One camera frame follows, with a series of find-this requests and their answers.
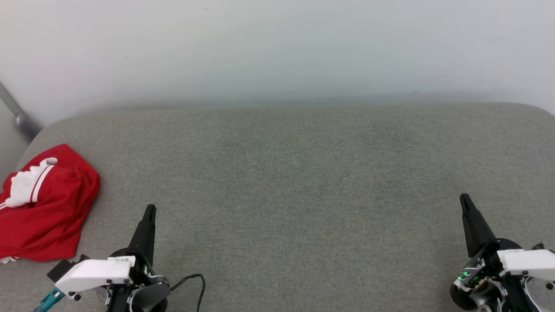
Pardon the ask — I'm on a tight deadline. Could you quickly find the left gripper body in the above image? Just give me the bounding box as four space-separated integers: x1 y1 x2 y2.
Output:
47 247 169 312

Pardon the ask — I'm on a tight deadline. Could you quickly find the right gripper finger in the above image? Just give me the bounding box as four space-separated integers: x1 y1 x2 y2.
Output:
459 193 500 259

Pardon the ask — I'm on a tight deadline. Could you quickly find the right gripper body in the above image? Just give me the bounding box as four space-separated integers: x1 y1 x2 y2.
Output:
450 237 555 311

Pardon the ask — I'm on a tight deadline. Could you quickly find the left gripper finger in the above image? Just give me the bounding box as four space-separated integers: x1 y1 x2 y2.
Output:
128 204 157 266

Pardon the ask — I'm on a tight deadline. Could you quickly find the red jersey with white sleeves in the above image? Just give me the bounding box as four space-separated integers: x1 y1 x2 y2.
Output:
0 144 101 264

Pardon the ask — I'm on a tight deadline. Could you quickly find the grey metal pole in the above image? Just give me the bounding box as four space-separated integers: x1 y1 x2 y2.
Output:
0 82 42 141

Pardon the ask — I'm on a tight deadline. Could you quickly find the teal cable connector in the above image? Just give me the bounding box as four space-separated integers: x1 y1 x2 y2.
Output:
34 288 65 312

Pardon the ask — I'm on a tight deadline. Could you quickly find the thin black cable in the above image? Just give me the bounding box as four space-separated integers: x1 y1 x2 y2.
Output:
169 273 206 312

